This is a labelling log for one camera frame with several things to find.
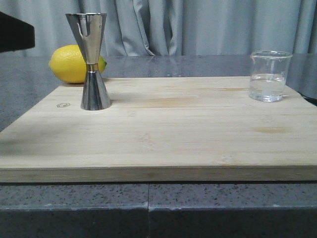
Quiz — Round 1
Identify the yellow lemon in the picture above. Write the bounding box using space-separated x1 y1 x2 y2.
49 45 108 84

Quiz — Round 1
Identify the grey curtain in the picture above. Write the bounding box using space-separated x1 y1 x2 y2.
0 0 317 57

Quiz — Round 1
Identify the clear glass beaker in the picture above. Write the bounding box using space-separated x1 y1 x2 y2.
249 50 292 102

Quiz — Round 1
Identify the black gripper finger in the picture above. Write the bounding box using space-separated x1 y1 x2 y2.
0 12 34 53

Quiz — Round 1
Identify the steel double jigger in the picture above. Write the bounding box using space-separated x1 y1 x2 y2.
66 13 111 111

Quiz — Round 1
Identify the wooden cutting board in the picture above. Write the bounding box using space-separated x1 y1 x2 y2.
0 77 317 182

